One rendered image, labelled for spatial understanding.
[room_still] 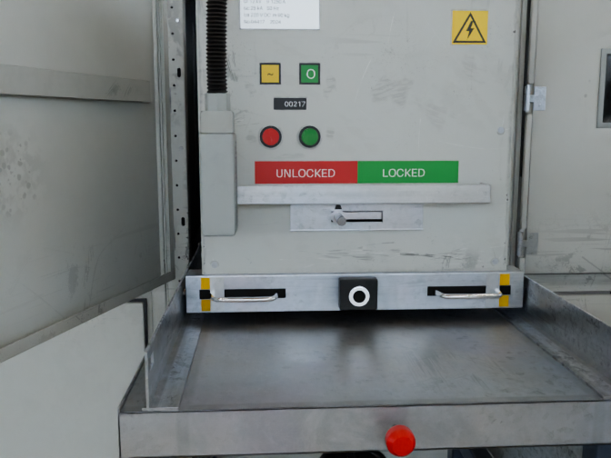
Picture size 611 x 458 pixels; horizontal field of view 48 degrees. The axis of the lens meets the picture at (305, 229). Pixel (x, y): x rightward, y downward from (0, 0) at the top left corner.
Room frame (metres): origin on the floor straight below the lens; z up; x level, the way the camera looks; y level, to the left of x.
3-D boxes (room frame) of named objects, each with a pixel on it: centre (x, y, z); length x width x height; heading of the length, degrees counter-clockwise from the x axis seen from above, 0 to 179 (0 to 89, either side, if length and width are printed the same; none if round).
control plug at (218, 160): (0.99, 0.12, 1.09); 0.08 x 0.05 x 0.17; 3
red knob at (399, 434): (0.71, -0.10, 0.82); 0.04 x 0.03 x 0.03; 4
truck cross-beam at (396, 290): (1.09, -0.08, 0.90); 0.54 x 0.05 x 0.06; 93
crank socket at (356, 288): (1.05, -0.08, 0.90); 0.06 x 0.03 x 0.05; 93
